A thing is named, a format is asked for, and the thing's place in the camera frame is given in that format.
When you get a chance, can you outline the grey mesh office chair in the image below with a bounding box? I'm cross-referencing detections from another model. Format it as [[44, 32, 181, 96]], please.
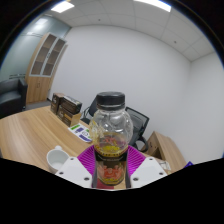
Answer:
[[124, 106, 150, 154]]

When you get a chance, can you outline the white and grey mug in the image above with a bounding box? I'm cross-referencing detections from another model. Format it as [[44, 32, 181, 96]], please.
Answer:
[[45, 145, 71, 175]]

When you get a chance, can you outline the black office chair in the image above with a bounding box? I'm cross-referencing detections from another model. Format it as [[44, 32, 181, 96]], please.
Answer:
[[80, 98, 99, 126]]

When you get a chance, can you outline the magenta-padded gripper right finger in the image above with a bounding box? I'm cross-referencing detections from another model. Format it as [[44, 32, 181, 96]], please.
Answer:
[[126, 144, 169, 189]]

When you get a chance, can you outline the tall dark brown box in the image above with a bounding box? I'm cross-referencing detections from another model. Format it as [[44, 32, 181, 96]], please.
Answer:
[[49, 92, 65, 115]]

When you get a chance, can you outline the brown and tan carton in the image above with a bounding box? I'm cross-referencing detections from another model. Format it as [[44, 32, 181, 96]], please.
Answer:
[[56, 105, 83, 128]]

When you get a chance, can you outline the black sofa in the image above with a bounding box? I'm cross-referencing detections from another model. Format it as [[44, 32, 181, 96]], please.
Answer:
[[0, 77, 29, 120]]

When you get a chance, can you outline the white printed leaflet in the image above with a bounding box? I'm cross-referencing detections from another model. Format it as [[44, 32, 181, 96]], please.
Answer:
[[68, 123, 94, 144]]

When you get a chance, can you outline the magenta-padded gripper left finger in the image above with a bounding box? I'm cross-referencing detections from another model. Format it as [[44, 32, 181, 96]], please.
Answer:
[[54, 144, 98, 189]]

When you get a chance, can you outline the clear black-capped drink bottle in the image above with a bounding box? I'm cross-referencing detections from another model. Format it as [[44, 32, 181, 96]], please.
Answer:
[[88, 91, 134, 187]]

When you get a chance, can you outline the wooden glass-door shelf cabinet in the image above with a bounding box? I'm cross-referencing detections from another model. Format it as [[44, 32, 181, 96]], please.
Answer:
[[25, 31, 69, 104]]

